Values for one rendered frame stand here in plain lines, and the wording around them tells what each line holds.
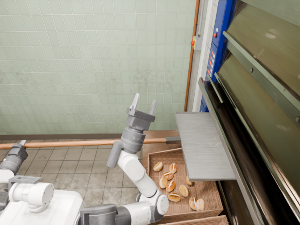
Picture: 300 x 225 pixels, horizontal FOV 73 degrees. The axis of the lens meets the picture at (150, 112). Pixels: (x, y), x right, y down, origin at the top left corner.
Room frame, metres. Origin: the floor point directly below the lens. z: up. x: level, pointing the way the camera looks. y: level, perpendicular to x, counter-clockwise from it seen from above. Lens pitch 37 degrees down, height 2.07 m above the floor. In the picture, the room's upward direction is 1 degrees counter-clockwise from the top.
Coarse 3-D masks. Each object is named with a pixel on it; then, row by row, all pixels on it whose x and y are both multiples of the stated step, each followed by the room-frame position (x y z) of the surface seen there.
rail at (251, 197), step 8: (200, 80) 1.17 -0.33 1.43; (208, 96) 0.97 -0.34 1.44; (216, 112) 0.82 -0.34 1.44; (216, 120) 0.78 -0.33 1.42; (224, 128) 0.70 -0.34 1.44; (224, 136) 0.65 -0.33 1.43; (232, 144) 0.60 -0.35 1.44; (232, 152) 0.55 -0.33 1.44; (240, 168) 0.47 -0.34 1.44; (240, 176) 0.45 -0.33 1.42; (248, 184) 0.41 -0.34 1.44; (248, 192) 0.38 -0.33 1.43; (256, 200) 0.35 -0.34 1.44; (256, 208) 0.32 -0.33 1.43; (264, 216) 0.30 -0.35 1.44; (264, 224) 0.27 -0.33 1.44
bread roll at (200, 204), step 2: (198, 200) 0.77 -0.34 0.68; (200, 200) 0.77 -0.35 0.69; (202, 200) 0.77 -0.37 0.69; (196, 202) 0.76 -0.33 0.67; (198, 202) 0.76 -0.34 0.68; (200, 202) 0.75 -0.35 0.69; (202, 202) 0.75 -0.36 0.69; (196, 204) 0.75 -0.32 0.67; (198, 204) 0.74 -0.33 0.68; (200, 204) 0.74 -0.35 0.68; (202, 204) 0.74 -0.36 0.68; (196, 206) 0.74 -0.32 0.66; (198, 206) 0.73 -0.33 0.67; (200, 206) 0.73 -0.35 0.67; (202, 206) 0.73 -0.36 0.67; (196, 208) 0.73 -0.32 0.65; (198, 208) 0.72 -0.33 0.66; (202, 208) 0.72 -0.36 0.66
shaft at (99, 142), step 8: (0, 144) 0.84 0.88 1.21; (8, 144) 0.84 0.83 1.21; (32, 144) 0.84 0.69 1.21; (40, 144) 0.84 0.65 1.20; (48, 144) 0.84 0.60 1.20; (56, 144) 0.84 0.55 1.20; (64, 144) 0.84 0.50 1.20; (72, 144) 0.84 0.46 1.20; (80, 144) 0.84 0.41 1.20; (88, 144) 0.84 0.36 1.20; (96, 144) 0.84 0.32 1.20; (104, 144) 0.84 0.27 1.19; (112, 144) 0.84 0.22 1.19
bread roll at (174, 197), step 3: (174, 192) 0.86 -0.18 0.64; (168, 195) 0.85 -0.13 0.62; (171, 195) 0.84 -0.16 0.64; (174, 195) 0.83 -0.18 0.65; (177, 195) 0.84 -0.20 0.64; (171, 198) 0.82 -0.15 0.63; (174, 198) 0.82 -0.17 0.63; (177, 198) 0.82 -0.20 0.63; (180, 198) 0.83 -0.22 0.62; (174, 201) 0.81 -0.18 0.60; (177, 201) 0.81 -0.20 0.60
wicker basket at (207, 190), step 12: (156, 156) 1.17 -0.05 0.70; (168, 156) 1.17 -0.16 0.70; (180, 156) 1.16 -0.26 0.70; (168, 168) 1.12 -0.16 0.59; (180, 168) 1.12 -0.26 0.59; (168, 180) 1.00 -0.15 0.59; (180, 180) 1.00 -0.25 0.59; (168, 192) 0.89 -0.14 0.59; (192, 192) 0.89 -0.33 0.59; (204, 192) 0.82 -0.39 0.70; (216, 192) 0.74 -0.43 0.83; (180, 204) 0.79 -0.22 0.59; (204, 204) 0.75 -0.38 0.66; (216, 204) 0.67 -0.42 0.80; (168, 216) 0.62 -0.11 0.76; (180, 216) 0.62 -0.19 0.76; (192, 216) 0.62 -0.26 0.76; (204, 216) 0.62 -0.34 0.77
